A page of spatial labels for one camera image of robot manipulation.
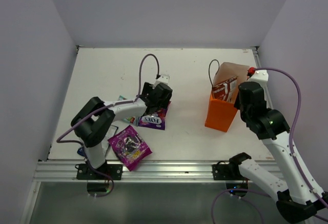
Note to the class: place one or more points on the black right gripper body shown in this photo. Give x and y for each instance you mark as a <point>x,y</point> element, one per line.
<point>244,114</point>

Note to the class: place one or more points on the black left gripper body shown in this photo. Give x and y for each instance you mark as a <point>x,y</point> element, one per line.
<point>147,87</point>

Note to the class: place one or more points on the purple Fox's candy bag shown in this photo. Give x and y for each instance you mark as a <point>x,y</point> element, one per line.
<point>156,120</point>

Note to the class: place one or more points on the red brown snack bag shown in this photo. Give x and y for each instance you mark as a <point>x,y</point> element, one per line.
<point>224,90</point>

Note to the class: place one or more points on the orange paper bag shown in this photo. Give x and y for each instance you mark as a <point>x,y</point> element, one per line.
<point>220,114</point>

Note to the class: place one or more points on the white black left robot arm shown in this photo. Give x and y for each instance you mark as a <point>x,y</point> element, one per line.
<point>95,118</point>

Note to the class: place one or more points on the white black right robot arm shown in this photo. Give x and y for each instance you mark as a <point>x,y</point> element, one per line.
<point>297,196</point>

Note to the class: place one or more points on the teal Fox's candy bag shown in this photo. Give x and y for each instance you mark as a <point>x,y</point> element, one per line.
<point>131,119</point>

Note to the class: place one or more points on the magenta purple snack bag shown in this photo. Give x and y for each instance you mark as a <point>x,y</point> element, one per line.
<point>129,147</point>

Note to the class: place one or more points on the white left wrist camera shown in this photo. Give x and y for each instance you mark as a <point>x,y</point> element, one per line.
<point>162,78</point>

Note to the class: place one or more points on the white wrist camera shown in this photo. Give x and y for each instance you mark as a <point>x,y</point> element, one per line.
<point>162,78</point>
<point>258,76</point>

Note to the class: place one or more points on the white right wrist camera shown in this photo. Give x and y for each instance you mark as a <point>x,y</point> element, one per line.
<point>258,76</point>

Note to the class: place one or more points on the front aluminium rail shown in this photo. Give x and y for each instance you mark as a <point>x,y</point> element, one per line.
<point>148,171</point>

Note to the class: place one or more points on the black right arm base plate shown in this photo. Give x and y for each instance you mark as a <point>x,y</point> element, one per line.
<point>226,171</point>

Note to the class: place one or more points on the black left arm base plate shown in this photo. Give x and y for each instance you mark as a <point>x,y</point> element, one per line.
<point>84,172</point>

